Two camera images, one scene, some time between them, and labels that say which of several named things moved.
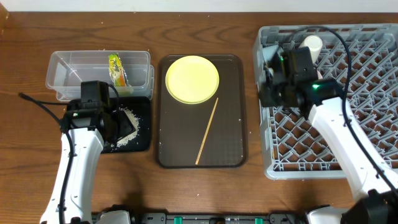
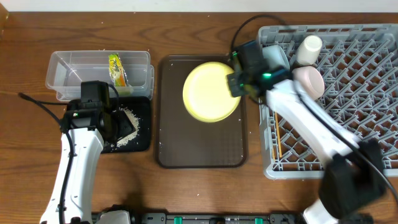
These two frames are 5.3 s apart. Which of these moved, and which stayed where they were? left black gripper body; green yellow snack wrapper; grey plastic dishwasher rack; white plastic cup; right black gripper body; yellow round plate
Moved: right black gripper body; yellow round plate
Stayed: left black gripper body; white plastic cup; green yellow snack wrapper; grey plastic dishwasher rack
